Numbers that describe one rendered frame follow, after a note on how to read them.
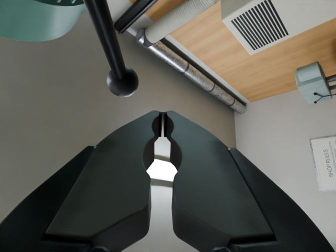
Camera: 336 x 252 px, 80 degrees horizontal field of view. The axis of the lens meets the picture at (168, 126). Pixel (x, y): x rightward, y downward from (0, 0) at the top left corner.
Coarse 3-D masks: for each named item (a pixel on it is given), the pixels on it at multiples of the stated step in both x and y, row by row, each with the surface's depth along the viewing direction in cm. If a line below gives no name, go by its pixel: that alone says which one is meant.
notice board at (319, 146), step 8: (328, 136) 243; (312, 144) 252; (320, 144) 247; (328, 144) 241; (312, 152) 250; (320, 152) 244; (328, 152) 239; (320, 160) 242; (328, 160) 237; (320, 168) 240; (328, 168) 235; (320, 176) 238; (328, 176) 233; (320, 184) 236; (328, 184) 231
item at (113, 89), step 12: (84, 0) 12; (96, 0) 12; (96, 12) 13; (108, 12) 14; (96, 24) 14; (108, 24) 14; (108, 36) 15; (108, 48) 16; (108, 60) 18; (120, 60) 18; (120, 72) 20; (132, 72) 22; (108, 84) 22; (120, 84) 21; (132, 84) 22; (120, 96) 22
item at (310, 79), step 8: (312, 64) 182; (296, 72) 204; (304, 72) 186; (312, 72) 182; (320, 72) 180; (296, 80) 201; (304, 80) 191; (312, 80) 191; (320, 80) 186; (328, 80) 196; (304, 88) 199; (312, 88) 199; (320, 88) 198; (328, 88) 201; (304, 96) 213; (312, 96) 212; (320, 96) 209; (328, 96) 210
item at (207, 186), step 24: (168, 120) 11; (192, 144) 9; (216, 144) 9; (192, 168) 8; (216, 168) 8; (192, 192) 7; (216, 192) 7; (240, 192) 7; (192, 216) 6; (216, 216) 6; (240, 216) 6; (192, 240) 7; (216, 240) 6; (240, 240) 6
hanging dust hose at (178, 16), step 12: (192, 0) 156; (204, 0) 151; (216, 0) 151; (168, 12) 172; (180, 12) 165; (192, 12) 160; (156, 24) 181; (168, 24) 174; (180, 24) 173; (156, 36) 189
